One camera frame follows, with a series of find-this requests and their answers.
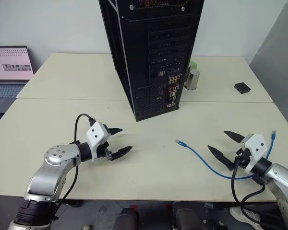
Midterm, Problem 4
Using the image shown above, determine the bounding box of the small black adapter box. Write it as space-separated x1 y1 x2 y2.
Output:
233 82 252 94

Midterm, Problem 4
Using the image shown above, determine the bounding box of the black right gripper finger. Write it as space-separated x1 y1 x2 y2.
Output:
224 130 246 144
207 145 234 171

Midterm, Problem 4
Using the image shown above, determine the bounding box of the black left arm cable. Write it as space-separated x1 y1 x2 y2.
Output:
54 114 97 221

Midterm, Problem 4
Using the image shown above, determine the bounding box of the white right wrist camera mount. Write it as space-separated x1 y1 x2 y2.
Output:
240 134 270 174

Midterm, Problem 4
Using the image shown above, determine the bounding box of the dark rounded shape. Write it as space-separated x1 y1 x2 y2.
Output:
115 207 140 230
171 201 207 230

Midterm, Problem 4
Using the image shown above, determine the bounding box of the black computer tower case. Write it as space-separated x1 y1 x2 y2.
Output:
98 0 205 123

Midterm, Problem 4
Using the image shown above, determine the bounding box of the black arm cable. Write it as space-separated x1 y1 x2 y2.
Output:
54 114 97 221
231 148 267 230

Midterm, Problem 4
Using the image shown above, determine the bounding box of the blue ethernet cable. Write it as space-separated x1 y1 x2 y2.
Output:
175 130 278 181

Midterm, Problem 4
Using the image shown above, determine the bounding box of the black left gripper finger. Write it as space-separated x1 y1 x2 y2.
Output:
108 127 123 136
109 145 133 161

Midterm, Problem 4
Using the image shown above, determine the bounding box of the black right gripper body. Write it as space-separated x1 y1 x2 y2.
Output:
230 141 252 171

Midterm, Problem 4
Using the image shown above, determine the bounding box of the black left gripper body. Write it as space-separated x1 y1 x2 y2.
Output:
96 126 111 159

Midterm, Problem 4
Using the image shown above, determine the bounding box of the stainless steel cup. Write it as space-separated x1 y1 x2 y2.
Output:
184 69 201 91

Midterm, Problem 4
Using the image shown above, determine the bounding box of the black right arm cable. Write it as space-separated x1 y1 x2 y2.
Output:
231 148 267 230

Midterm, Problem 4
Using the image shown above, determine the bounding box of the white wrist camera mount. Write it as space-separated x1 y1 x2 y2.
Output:
85 121 110 162
240 134 270 174

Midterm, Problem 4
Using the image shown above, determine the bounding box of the white shoe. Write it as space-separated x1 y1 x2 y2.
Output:
229 207 258 229

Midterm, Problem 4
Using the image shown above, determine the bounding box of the grey open laptop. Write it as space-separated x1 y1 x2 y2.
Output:
0 46 35 99

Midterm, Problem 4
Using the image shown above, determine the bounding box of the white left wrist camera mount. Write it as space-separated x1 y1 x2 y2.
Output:
85 121 110 162

